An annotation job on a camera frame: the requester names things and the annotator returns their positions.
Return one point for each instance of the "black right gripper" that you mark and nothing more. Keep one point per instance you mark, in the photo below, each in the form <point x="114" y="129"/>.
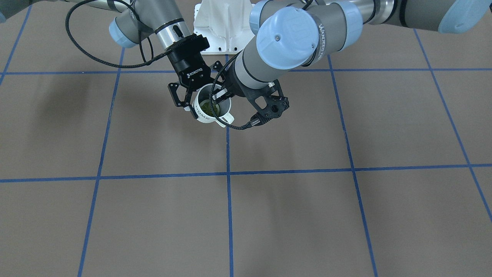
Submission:
<point x="189" y="66"/>

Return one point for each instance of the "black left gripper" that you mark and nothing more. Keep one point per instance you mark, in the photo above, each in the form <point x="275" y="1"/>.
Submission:
<point x="233" y="87"/>

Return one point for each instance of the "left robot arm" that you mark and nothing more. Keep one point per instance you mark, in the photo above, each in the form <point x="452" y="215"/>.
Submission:
<point x="291" y="33"/>

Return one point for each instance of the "white HOME mug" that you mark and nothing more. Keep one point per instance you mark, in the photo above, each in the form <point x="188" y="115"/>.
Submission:
<point x="225" y="106"/>

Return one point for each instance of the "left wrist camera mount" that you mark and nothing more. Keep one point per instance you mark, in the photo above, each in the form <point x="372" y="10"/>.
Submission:
<point x="276" y="103"/>

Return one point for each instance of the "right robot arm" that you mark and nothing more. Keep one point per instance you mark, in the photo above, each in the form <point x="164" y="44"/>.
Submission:
<point x="137" y="20"/>

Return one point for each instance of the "brown table mat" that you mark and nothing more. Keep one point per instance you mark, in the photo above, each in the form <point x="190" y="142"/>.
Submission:
<point x="381" y="167"/>

